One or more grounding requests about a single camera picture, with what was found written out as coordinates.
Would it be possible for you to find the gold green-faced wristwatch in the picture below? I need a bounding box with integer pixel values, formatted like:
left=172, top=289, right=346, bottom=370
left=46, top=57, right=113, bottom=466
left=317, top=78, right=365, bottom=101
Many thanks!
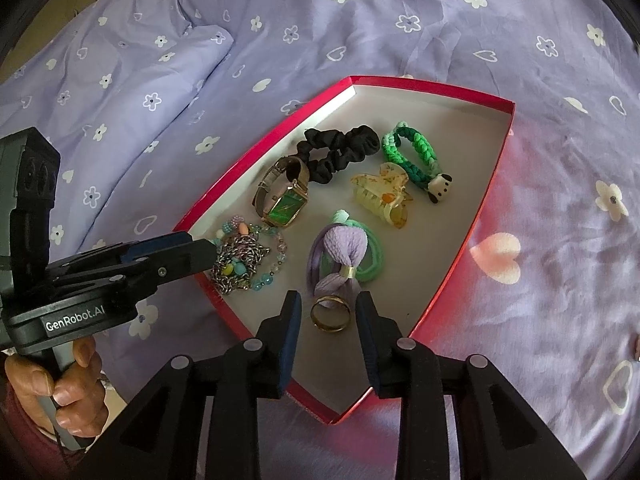
left=251, top=155, right=311, bottom=228

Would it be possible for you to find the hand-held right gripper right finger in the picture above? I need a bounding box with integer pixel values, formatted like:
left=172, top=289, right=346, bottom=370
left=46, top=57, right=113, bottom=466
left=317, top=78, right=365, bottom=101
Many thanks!
left=354, top=291, right=588, bottom=480

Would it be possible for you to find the person's left forearm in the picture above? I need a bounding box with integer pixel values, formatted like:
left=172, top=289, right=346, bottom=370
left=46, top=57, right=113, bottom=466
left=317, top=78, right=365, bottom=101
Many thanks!
left=0, top=385, right=68, bottom=480

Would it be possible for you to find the person's left hand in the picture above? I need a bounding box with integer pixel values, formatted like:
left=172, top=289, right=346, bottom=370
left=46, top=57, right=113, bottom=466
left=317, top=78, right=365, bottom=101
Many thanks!
left=4, top=335, right=111, bottom=444

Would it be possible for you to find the green braided bracelet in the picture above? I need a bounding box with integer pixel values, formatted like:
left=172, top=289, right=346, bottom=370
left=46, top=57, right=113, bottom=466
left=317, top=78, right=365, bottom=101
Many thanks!
left=381, top=121, right=455, bottom=206

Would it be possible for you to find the yellow floral hair claw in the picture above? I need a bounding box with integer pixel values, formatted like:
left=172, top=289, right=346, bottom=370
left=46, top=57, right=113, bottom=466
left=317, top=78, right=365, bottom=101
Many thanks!
left=349, top=162, right=415, bottom=231

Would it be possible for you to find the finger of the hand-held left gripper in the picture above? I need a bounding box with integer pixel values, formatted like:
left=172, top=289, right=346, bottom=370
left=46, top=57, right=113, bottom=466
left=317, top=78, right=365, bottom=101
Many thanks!
left=49, top=231, right=196, bottom=282
left=119, top=238, right=218, bottom=302

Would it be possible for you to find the black fabric scrunchie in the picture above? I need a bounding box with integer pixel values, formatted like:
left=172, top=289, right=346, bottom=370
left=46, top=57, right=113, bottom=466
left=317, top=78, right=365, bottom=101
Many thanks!
left=296, top=124, right=382, bottom=184

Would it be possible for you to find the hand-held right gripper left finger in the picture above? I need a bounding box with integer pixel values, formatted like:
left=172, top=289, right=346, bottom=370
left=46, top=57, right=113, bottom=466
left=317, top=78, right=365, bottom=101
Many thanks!
left=70, top=290, right=303, bottom=480

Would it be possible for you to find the colourful beaded bracelet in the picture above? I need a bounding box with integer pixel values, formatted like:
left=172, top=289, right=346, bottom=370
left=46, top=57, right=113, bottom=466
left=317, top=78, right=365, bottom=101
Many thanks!
left=214, top=215, right=262, bottom=281

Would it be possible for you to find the pale blue crystal bead bracelet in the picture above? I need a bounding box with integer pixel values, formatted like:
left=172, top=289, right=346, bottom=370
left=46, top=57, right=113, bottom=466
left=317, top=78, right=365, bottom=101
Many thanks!
left=247, top=225, right=290, bottom=292

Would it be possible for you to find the silver chain bracelet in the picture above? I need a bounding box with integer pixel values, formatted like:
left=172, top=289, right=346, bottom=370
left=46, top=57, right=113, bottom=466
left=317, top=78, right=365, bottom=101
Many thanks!
left=212, top=240, right=268, bottom=297

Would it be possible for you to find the gold ring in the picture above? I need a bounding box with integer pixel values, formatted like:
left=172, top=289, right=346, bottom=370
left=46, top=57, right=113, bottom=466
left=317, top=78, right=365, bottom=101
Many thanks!
left=310, top=295, right=352, bottom=332

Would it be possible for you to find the purple flower print blanket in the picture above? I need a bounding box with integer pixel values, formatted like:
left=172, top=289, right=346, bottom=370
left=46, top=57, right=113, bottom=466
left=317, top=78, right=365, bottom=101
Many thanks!
left=0, top=0, right=640, bottom=480

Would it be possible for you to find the mint green hair tie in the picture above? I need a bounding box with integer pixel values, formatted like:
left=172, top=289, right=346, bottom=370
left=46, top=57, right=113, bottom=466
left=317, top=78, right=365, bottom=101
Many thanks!
left=320, top=208, right=385, bottom=283

